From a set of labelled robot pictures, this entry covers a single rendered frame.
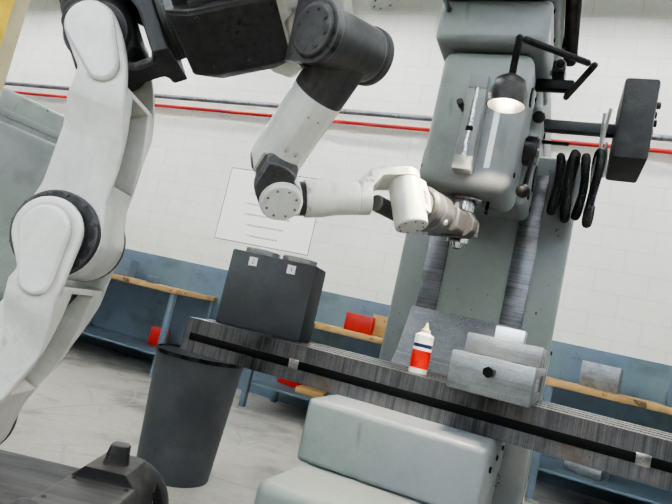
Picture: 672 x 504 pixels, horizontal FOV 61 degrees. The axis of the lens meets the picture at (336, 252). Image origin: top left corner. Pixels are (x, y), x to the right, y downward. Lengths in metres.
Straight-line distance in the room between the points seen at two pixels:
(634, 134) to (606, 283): 4.01
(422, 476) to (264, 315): 0.56
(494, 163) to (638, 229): 4.44
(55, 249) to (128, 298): 6.23
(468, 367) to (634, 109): 0.83
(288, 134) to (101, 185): 0.32
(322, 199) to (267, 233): 5.28
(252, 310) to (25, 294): 0.59
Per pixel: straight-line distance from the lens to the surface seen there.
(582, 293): 5.53
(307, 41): 0.91
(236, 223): 6.54
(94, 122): 1.05
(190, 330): 1.42
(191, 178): 7.04
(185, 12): 1.03
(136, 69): 1.10
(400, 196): 1.11
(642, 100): 1.63
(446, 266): 1.70
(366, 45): 0.93
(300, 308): 1.38
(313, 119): 0.96
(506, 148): 1.28
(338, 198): 1.07
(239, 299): 1.43
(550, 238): 1.69
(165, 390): 3.01
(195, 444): 3.04
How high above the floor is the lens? 0.99
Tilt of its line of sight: 6 degrees up
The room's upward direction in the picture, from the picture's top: 13 degrees clockwise
